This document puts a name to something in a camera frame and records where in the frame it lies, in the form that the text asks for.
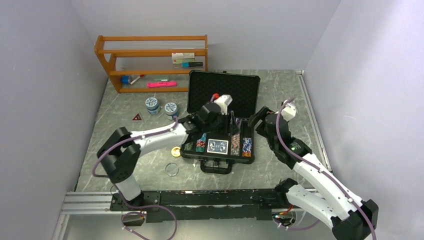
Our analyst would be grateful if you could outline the blue capped small bottle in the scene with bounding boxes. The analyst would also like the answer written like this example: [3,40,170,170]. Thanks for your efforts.
[120,75,133,85]

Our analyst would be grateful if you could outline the yellow dealer button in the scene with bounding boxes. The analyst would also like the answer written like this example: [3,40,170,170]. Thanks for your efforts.
[171,146,181,158]

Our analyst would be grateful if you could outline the blue white lidded jar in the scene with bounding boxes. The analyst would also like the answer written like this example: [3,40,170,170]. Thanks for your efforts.
[145,97,161,115]
[163,102,179,121]

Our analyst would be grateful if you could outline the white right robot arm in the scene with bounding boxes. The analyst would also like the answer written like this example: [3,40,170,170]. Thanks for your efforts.
[248,106,379,240]

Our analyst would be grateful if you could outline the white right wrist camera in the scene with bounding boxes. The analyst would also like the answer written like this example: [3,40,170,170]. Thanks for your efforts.
[281,103,297,122]

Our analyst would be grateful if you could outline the black poker set case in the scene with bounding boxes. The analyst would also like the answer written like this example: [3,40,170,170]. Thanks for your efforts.
[181,70,261,175]

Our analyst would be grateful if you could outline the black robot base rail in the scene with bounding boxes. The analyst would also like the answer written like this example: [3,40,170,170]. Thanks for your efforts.
[109,188,290,223]

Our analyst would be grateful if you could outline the white red box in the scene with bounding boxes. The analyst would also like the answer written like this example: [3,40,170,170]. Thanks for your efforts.
[171,52,195,60]

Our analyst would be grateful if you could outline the red triangular plastic token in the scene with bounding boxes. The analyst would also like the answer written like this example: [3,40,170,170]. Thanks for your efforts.
[132,112,144,122]

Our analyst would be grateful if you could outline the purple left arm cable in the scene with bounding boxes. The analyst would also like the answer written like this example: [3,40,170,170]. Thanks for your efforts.
[92,94,220,240]

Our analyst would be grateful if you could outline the red white chip stack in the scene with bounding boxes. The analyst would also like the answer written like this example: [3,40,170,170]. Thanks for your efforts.
[196,141,206,148]

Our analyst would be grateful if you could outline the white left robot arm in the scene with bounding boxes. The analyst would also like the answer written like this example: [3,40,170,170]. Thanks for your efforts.
[95,102,240,210]

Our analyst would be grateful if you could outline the teal marker pen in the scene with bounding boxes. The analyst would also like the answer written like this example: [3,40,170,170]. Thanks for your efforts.
[181,61,204,68]

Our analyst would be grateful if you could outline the clear round plastic disc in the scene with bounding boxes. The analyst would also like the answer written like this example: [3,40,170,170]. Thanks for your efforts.
[165,162,179,177]

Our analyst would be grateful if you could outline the orange wooden shelf rack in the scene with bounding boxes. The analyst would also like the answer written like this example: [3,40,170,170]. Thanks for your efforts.
[94,34,208,94]

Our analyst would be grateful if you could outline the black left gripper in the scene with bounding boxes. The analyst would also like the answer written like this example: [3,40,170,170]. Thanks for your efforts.
[203,109,241,137]

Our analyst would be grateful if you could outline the yellow blue poker chip stack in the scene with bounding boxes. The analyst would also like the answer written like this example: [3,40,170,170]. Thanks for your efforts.
[184,142,195,152]

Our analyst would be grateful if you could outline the pink highlighter marker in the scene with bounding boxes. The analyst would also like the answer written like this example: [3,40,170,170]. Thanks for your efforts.
[146,81,177,88]

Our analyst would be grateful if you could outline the pink white chip stack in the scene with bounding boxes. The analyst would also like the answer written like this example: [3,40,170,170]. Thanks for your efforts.
[230,133,240,156]

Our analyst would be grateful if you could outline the blue playing card deck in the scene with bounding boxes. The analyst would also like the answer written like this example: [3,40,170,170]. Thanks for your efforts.
[206,139,229,155]

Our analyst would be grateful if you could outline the red white marker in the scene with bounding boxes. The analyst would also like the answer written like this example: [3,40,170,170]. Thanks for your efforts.
[129,74,145,85]

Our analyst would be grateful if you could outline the green chip stack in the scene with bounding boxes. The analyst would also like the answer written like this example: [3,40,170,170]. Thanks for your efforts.
[195,146,205,153]

